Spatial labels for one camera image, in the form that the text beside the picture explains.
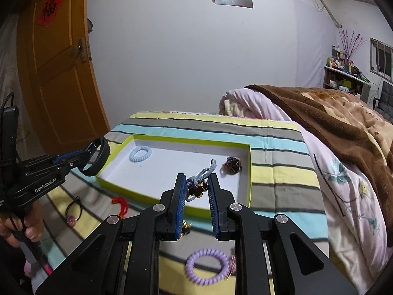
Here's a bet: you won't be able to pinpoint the black wristband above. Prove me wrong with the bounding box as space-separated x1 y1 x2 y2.
84 137 111 177

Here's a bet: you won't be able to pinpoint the grey-blue hair tie with beads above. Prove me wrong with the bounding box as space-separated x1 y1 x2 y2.
184 158 217 203

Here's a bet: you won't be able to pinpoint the red knot ornament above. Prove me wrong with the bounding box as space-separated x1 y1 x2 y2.
111 196 128 219

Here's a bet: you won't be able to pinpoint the purple spiral hair tie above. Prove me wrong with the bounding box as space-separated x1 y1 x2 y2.
184 249 231 286

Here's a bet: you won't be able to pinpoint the black hair tie pink bead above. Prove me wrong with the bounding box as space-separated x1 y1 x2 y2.
65 196 83 227

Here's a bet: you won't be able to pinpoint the pink beaded bracelet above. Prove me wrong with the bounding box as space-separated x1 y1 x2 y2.
226 254 237 280

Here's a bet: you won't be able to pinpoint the person's left hand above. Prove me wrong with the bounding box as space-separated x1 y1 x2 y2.
0 201 44 248

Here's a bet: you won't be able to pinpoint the dark beaded hair clip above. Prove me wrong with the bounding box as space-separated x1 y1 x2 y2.
222 156 242 175

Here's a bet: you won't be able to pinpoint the green shallow box lid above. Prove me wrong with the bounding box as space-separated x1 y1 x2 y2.
97 134 251 206

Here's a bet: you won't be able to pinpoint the orange wooden door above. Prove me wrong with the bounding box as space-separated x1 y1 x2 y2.
17 0 109 154

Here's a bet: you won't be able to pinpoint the striped bed sheet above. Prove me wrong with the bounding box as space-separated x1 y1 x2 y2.
37 112 336 294

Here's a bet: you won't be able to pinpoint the pink floral duvet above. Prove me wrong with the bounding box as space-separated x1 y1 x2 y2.
218 88 391 294

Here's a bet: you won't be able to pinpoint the red fu door sticker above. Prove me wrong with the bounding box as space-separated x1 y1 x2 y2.
36 0 64 28

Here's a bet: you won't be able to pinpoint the brown plush blanket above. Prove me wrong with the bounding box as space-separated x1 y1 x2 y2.
249 85 392 246

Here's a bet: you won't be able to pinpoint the cluttered shelf desk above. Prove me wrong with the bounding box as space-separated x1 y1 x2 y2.
323 45 371 103

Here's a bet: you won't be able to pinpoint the black office chair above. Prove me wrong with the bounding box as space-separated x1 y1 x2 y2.
373 81 393 123

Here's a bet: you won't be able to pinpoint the purple blossom branches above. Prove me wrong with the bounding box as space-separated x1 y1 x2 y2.
338 28 366 59

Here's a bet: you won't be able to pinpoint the white air conditioner pipe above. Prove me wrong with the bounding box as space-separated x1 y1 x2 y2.
320 0 342 29

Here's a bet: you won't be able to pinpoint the barred window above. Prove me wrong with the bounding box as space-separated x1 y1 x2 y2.
370 38 392 82

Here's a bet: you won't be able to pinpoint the light blue spiral hair tie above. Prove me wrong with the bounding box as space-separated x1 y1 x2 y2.
128 146 153 163

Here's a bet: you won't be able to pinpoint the door lock handle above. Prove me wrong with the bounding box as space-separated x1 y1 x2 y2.
72 38 91 63

